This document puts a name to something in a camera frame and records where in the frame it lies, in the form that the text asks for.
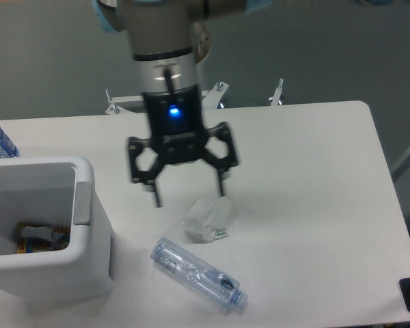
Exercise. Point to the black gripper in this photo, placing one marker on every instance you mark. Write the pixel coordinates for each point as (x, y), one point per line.
(178, 136)

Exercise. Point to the white push-lid trash can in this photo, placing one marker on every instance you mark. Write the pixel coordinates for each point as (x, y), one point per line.
(57, 191)

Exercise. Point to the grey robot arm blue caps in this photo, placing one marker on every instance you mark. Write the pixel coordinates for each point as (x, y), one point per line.
(161, 36)

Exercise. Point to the colourful trash inside can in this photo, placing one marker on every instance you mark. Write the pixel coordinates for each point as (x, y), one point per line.
(36, 238)

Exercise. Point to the crumpled white plastic wrapper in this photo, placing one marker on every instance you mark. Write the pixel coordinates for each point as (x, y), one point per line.
(207, 218)

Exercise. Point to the empty clear plastic bottle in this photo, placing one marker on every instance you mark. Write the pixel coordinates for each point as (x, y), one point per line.
(200, 276)

